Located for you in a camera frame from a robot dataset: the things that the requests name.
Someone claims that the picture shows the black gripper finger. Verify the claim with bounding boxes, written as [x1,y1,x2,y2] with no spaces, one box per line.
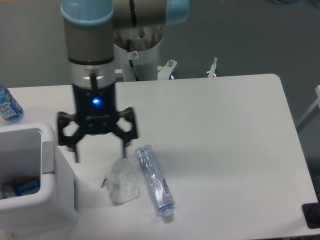
[110,107,139,158]
[56,111,87,164]

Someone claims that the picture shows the blue snack packet in bin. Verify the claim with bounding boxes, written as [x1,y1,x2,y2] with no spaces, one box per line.
[2,176,41,199]

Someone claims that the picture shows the black cable on pedestal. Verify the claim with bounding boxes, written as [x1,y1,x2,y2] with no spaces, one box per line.
[126,38,140,82]

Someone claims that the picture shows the white plastic trash can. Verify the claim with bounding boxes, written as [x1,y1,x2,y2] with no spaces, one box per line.
[0,122,79,233]

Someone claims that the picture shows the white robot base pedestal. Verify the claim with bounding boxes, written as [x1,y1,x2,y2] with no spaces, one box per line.
[114,24,178,82]

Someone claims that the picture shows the black clamp at table edge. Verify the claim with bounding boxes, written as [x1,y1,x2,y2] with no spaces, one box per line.
[302,202,320,229]

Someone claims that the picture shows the grey trash can push button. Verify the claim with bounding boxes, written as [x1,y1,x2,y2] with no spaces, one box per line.
[41,141,55,174]

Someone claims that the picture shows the crumpled white plastic wrapper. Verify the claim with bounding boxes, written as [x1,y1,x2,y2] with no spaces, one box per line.
[100,157,141,205]

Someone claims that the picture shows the blue labelled water bottle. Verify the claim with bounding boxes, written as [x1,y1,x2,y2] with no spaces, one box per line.
[0,84,24,123]

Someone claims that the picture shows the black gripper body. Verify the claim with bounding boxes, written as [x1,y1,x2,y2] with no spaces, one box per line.
[72,83,119,135]

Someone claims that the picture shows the white frame at right edge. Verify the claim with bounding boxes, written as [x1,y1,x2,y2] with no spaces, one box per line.
[295,85,320,134]

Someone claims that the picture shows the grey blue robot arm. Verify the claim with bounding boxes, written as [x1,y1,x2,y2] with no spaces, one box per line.
[57,0,190,152]

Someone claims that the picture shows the empty clear plastic bottle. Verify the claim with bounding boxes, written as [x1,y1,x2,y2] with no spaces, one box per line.
[135,145,175,219]

